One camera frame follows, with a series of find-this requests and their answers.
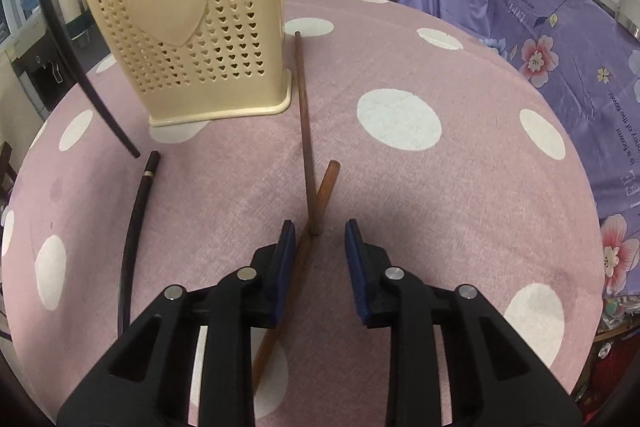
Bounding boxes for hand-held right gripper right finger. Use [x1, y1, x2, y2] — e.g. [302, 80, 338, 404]
[344, 218, 583, 427]

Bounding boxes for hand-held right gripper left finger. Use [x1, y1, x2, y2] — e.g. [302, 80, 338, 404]
[57, 219, 297, 427]

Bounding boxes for brown wooden chopstick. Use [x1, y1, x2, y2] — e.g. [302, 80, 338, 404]
[294, 31, 321, 237]
[251, 160, 342, 380]

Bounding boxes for black chopstick with gold band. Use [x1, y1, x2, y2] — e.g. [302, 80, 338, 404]
[117, 150, 162, 340]

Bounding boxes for cream perforated utensil holder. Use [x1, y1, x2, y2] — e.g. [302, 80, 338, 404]
[76, 0, 293, 128]

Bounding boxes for pink polka dot tablecloth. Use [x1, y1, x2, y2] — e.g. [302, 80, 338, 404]
[0, 0, 608, 427]

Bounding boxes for purple floral cloth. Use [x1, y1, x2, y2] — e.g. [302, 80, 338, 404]
[372, 0, 640, 299]

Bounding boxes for grey water dispenser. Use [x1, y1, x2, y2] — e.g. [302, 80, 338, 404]
[4, 13, 68, 118]

